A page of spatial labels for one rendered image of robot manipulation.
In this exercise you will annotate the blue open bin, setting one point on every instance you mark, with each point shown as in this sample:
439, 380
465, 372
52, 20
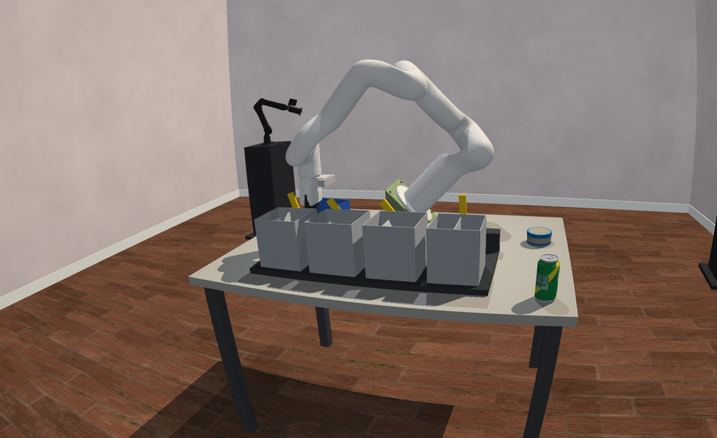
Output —
343, 204

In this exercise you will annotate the green drink can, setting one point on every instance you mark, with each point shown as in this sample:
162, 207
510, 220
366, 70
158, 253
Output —
547, 278

